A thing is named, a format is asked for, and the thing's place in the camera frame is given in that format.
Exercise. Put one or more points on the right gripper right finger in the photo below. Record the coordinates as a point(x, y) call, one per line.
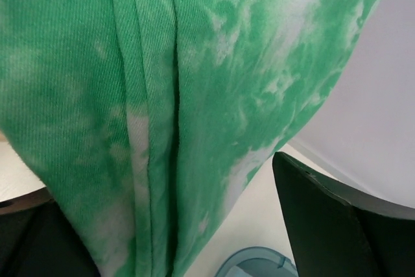
point(337, 230)

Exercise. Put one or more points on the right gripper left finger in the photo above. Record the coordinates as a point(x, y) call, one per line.
point(41, 242)

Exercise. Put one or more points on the green tie-dye trousers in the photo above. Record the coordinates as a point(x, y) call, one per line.
point(146, 119)

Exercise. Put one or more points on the blue plastic tray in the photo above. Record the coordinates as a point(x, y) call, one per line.
point(257, 262)

